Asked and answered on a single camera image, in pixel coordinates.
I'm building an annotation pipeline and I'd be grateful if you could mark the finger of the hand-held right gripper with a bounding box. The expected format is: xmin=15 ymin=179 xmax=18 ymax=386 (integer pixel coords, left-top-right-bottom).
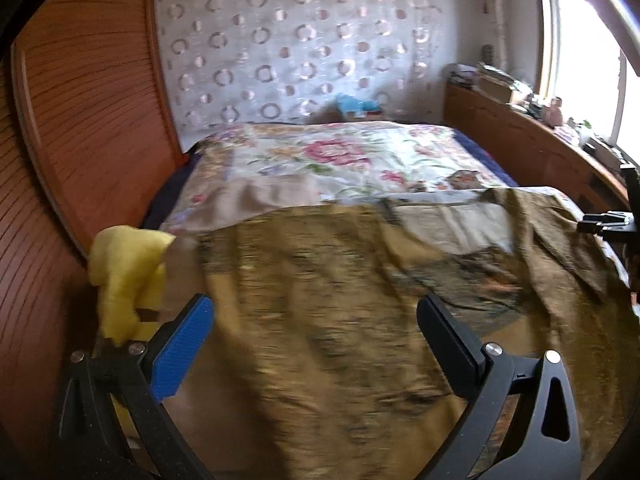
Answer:
xmin=577 ymin=212 xmax=636 ymax=235

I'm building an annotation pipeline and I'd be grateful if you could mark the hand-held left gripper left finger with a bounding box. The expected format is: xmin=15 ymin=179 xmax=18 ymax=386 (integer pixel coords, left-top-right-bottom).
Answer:
xmin=59 ymin=294 xmax=215 ymax=480

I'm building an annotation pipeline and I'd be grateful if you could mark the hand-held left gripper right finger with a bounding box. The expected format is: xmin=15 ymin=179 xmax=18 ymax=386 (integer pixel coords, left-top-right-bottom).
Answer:
xmin=416 ymin=294 xmax=583 ymax=480

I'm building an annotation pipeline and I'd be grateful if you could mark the golden brown patterned cloth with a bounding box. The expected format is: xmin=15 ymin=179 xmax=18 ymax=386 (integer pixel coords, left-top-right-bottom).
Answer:
xmin=192 ymin=187 xmax=640 ymax=480

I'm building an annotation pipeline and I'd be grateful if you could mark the yellow cloth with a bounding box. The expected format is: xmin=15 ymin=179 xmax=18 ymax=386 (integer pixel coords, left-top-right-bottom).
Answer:
xmin=87 ymin=226 xmax=176 ymax=346

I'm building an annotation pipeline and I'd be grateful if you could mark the wooden cabinet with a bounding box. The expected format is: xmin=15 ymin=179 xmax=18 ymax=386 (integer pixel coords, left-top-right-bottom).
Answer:
xmin=444 ymin=82 xmax=631 ymax=216

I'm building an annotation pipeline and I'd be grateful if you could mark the window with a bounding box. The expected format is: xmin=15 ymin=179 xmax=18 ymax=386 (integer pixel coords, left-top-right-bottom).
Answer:
xmin=542 ymin=0 xmax=640 ymax=161

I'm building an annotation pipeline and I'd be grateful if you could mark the stack of books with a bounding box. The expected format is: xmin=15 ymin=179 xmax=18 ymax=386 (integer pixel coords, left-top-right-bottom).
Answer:
xmin=475 ymin=62 xmax=531 ymax=106

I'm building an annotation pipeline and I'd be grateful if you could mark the floral quilt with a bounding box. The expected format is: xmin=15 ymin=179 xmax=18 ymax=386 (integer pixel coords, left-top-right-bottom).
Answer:
xmin=160 ymin=121 xmax=521 ymax=233

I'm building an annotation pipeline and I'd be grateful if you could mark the wooden slatted wardrobe door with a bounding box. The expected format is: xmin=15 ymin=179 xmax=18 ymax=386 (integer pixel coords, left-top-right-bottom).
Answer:
xmin=0 ymin=0 xmax=191 ymax=461

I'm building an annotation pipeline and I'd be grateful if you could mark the blue plush toy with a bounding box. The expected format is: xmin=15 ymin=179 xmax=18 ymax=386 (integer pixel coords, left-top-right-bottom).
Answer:
xmin=335 ymin=92 xmax=383 ymax=120

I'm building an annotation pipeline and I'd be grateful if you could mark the circle patterned sheer curtain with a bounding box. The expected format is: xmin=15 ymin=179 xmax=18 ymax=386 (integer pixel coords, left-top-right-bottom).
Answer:
xmin=155 ymin=0 xmax=486 ymax=136

